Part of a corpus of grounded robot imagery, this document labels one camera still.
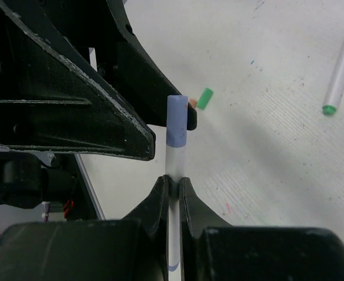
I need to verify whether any peach pen cap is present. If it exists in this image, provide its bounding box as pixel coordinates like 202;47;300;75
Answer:
189;98;197;108

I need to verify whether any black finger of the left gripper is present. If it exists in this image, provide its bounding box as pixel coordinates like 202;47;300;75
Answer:
107;1;181;127

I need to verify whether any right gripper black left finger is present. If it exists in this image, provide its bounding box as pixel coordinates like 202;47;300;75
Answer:
0;176;169;280

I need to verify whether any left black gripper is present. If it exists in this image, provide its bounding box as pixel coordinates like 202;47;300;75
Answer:
0;1;156;220

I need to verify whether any light green cap marker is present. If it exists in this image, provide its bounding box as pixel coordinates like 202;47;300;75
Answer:
322;41;344;116

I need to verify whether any lavender cap marker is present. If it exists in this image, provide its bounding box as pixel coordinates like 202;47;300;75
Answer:
165;95;189;273

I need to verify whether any light green pen cap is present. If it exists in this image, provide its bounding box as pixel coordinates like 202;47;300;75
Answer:
196;88;213;109

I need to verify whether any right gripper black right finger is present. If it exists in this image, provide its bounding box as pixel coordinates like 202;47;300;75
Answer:
179;177;344;280

